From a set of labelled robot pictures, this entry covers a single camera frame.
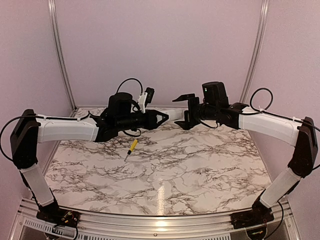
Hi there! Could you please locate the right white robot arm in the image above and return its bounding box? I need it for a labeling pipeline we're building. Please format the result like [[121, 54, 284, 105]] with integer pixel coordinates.
[[175, 81, 319, 224]]

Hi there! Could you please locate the aluminium corner post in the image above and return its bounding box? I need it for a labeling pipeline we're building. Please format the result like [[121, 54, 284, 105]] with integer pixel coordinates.
[[47, 0, 77, 112], [239, 0, 270, 103]]

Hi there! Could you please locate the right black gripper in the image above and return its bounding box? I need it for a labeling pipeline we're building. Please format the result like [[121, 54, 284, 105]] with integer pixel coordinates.
[[175, 93, 219, 130]]

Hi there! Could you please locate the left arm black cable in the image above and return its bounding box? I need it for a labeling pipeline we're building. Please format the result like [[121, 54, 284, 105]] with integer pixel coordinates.
[[0, 77, 145, 163]]

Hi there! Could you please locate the right aluminium corner post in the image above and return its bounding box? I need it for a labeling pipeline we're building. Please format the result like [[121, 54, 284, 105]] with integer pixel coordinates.
[[239, 0, 270, 103]]

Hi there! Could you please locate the yellow handled screwdriver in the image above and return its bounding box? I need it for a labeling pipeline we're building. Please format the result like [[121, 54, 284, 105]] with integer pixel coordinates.
[[124, 139, 138, 161]]

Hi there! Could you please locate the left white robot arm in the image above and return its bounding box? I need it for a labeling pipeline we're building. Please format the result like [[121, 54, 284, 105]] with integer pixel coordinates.
[[10, 92, 170, 223]]

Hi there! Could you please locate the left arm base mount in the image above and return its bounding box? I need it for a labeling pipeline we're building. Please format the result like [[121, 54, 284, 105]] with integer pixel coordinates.
[[36, 199, 80, 228]]

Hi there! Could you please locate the white remote control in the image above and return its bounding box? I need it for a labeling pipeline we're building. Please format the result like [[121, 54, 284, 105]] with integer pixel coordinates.
[[166, 108, 185, 121]]

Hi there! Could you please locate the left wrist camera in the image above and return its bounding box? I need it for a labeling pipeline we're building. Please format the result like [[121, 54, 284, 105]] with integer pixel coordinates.
[[137, 87, 155, 113]]

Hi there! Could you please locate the front aluminium rail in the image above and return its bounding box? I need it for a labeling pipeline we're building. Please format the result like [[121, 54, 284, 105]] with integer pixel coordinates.
[[10, 199, 301, 240]]

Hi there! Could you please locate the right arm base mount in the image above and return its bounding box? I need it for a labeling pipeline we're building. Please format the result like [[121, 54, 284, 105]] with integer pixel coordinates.
[[230, 197, 275, 229]]

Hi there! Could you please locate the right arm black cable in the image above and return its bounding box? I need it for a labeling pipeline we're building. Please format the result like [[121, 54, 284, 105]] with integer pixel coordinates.
[[249, 87, 320, 171]]

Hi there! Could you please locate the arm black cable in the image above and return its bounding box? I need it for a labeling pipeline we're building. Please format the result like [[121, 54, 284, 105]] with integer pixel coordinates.
[[249, 87, 320, 171], [0, 77, 145, 163]]

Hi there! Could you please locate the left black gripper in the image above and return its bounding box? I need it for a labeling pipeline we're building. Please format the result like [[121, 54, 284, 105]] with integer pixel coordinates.
[[117, 108, 169, 131]]

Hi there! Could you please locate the left aluminium corner post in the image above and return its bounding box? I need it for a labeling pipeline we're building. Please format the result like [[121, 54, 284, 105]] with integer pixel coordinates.
[[47, 0, 77, 112]]

